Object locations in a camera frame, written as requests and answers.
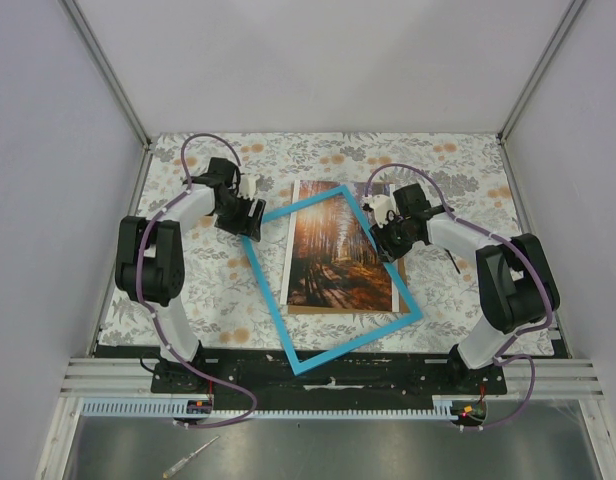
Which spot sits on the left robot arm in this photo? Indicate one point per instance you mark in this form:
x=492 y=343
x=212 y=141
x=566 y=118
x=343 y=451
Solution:
x=150 y=266

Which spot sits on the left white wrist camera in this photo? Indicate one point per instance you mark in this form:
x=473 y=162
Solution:
x=247 y=187

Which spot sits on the autumn forest photo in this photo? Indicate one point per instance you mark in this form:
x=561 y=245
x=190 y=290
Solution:
x=331 y=266

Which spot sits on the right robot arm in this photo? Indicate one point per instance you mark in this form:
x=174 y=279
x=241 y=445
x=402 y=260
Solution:
x=515 y=283

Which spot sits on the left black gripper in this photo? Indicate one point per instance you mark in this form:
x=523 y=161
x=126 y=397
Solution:
x=249 y=227

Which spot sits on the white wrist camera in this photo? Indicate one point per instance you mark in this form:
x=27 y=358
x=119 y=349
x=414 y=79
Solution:
x=247 y=187
x=382 y=207

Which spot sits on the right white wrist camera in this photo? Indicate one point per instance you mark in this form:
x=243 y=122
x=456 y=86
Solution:
x=382 y=207

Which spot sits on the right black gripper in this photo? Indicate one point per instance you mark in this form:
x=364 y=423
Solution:
x=385 y=250

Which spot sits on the blue picture frame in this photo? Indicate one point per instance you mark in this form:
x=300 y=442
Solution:
x=302 y=366

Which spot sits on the aluminium corner post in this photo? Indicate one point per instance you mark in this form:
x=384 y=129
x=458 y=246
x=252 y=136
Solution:
x=548 y=55
x=95 y=50

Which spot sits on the red handled screwdriver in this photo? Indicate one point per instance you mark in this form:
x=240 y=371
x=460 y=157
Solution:
x=454 y=262

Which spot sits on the left aluminium corner post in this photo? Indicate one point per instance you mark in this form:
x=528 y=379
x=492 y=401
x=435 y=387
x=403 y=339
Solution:
x=95 y=50

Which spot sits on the aluminium rail bar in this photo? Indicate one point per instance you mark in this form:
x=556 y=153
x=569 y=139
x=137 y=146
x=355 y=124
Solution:
x=106 y=377

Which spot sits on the light blue cable duct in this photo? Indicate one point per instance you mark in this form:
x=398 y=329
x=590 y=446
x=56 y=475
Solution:
x=201 y=409

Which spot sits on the right aluminium corner post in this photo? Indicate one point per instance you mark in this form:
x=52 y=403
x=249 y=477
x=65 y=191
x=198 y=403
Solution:
x=548 y=55

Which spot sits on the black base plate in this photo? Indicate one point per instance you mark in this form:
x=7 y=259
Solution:
x=245 y=377

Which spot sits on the clear handled screwdriver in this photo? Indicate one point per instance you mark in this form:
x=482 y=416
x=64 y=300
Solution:
x=181 y=463

